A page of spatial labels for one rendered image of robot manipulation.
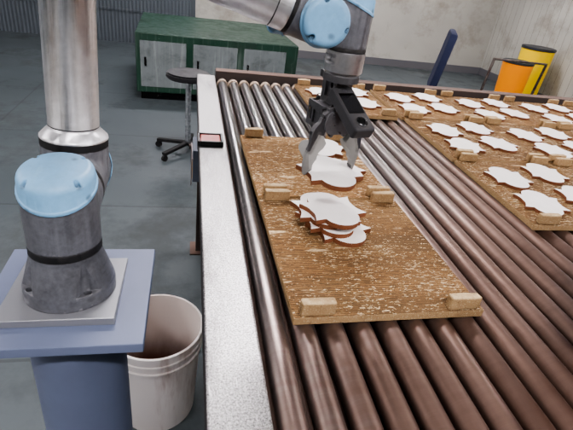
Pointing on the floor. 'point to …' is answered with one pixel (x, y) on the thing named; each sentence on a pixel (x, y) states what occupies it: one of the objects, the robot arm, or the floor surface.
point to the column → (85, 352)
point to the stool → (186, 75)
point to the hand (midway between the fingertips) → (329, 171)
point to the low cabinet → (204, 51)
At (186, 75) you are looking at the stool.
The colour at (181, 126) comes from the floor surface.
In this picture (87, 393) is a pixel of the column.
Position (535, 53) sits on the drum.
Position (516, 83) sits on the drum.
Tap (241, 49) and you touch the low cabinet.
